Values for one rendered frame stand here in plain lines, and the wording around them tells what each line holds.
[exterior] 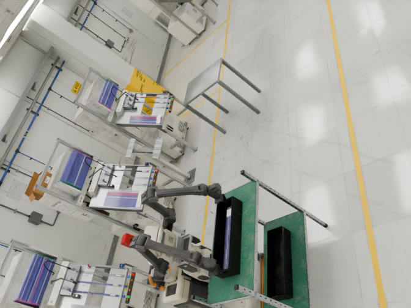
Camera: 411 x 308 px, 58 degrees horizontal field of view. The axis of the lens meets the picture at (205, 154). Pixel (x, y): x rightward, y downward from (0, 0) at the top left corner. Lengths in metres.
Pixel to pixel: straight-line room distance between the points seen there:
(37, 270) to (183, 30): 6.08
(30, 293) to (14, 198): 2.19
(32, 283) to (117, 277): 0.89
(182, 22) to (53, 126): 3.62
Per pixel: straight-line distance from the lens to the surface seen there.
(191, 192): 2.74
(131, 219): 5.22
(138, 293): 4.94
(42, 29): 7.67
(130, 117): 5.86
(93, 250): 6.62
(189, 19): 8.63
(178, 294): 3.40
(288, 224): 3.35
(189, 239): 3.10
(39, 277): 4.58
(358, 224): 3.41
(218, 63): 5.01
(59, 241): 6.41
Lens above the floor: 2.73
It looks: 29 degrees down
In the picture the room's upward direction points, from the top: 58 degrees counter-clockwise
